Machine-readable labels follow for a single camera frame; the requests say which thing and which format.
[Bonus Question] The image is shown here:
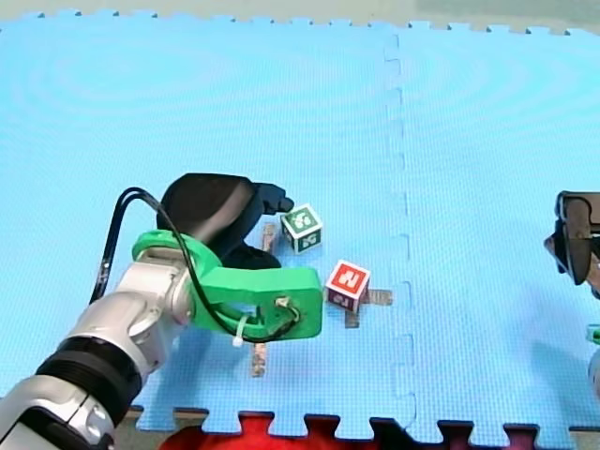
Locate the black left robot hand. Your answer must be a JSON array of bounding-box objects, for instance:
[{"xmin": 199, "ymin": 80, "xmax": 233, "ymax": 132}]
[{"xmin": 157, "ymin": 172, "xmax": 295, "ymax": 271}]

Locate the green cube with white marks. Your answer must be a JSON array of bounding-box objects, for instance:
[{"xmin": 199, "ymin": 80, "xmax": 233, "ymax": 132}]
[{"xmin": 279, "ymin": 202, "xmax": 323, "ymax": 255}]

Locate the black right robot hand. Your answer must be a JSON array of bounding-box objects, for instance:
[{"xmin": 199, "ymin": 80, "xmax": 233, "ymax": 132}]
[{"xmin": 543, "ymin": 190, "xmax": 600, "ymax": 299}]

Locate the red cube with white marks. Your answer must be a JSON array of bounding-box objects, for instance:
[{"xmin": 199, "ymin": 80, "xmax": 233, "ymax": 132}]
[{"xmin": 325, "ymin": 259, "xmax": 371, "ymax": 313}]

